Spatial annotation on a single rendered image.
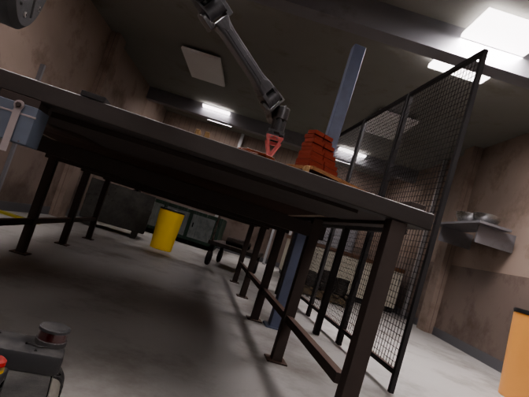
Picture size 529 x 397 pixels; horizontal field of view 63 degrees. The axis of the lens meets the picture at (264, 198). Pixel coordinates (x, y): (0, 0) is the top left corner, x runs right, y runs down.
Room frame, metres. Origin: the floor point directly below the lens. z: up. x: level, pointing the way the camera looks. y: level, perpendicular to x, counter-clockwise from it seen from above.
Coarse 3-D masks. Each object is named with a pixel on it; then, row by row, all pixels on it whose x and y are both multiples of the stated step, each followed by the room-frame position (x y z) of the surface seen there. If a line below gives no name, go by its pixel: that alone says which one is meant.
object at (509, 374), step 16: (512, 320) 3.72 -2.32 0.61; (528, 320) 3.55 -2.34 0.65; (512, 336) 3.66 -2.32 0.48; (528, 336) 3.53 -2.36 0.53; (512, 352) 3.62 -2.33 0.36; (528, 352) 3.51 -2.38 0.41; (512, 368) 3.59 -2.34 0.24; (528, 368) 3.50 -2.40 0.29; (512, 384) 3.57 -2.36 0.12; (528, 384) 3.49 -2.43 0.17
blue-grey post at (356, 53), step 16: (352, 48) 3.52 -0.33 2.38; (352, 64) 3.46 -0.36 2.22; (352, 80) 3.47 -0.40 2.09; (336, 112) 3.46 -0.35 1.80; (336, 128) 3.47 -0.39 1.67; (336, 144) 3.47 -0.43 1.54; (304, 240) 3.47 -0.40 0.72; (288, 256) 3.53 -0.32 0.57; (288, 272) 3.46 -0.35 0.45; (288, 288) 3.47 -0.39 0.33; (272, 320) 3.46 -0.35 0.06
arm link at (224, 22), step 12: (228, 12) 1.51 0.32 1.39; (204, 24) 1.51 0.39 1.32; (216, 24) 1.50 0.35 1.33; (228, 24) 1.51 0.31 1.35; (228, 36) 1.52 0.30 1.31; (228, 48) 1.57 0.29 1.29; (240, 48) 1.55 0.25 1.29; (240, 60) 1.57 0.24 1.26; (252, 60) 1.58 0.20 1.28; (252, 72) 1.59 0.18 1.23; (252, 84) 1.65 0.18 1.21; (264, 84) 1.62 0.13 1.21; (264, 96) 1.63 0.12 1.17; (276, 96) 1.65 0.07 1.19
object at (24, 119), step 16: (0, 96) 1.31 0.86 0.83; (16, 96) 1.33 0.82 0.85; (0, 112) 1.31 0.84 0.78; (16, 112) 1.31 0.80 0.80; (32, 112) 1.32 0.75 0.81; (0, 128) 1.31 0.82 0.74; (16, 128) 1.32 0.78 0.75; (32, 128) 1.33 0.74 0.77; (0, 144) 1.31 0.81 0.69; (32, 144) 1.37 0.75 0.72
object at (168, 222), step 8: (160, 216) 6.62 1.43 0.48; (168, 216) 6.57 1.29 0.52; (176, 216) 6.60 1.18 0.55; (160, 224) 6.60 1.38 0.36; (168, 224) 6.58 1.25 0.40; (176, 224) 6.64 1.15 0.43; (160, 232) 6.59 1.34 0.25; (168, 232) 6.60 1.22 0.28; (176, 232) 6.70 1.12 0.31; (152, 240) 6.65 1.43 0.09; (160, 240) 6.59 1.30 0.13; (168, 240) 6.62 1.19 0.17; (160, 248) 6.59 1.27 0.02; (168, 248) 6.66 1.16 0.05
